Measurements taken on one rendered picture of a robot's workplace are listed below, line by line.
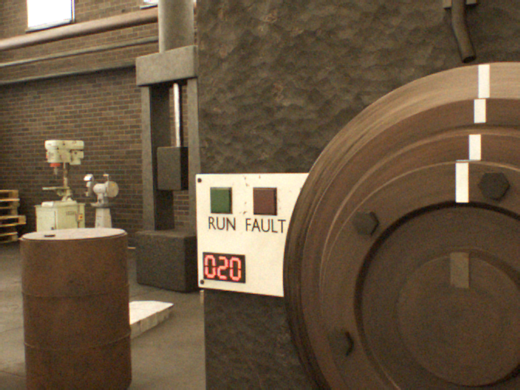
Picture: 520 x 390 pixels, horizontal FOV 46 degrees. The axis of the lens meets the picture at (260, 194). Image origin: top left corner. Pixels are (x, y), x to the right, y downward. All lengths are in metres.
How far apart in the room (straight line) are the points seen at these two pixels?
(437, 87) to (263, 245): 0.38
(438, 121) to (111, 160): 9.18
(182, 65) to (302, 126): 5.29
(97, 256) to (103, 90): 6.69
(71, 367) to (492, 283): 3.05
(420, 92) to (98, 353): 2.97
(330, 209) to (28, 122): 10.66
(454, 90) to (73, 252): 2.84
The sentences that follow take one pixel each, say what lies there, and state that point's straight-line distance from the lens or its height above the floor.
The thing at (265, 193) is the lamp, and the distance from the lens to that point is 0.89.
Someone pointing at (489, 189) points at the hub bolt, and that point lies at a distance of 0.55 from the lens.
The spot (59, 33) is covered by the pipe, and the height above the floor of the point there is 3.18.
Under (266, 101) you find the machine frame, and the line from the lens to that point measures 0.92.
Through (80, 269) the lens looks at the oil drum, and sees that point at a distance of 3.35.
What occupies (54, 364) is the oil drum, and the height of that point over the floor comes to 0.22.
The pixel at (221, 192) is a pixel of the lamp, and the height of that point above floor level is 1.21.
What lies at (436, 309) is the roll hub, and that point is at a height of 1.12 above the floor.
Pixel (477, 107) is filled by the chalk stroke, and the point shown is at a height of 1.31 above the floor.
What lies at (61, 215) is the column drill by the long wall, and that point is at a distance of 8.72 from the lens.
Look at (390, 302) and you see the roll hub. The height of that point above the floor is 1.12.
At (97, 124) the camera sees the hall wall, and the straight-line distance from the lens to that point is 9.94.
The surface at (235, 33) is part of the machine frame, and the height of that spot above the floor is 1.46.
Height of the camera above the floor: 1.26
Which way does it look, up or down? 3 degrees down
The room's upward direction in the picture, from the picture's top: 1 degrees counter-clockwise
